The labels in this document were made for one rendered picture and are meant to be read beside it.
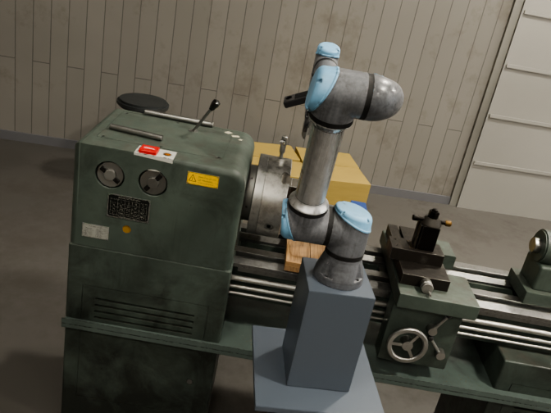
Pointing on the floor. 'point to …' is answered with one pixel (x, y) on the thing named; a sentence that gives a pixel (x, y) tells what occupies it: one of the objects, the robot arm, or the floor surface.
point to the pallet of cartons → (343, 182)
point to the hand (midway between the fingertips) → (302, 134)
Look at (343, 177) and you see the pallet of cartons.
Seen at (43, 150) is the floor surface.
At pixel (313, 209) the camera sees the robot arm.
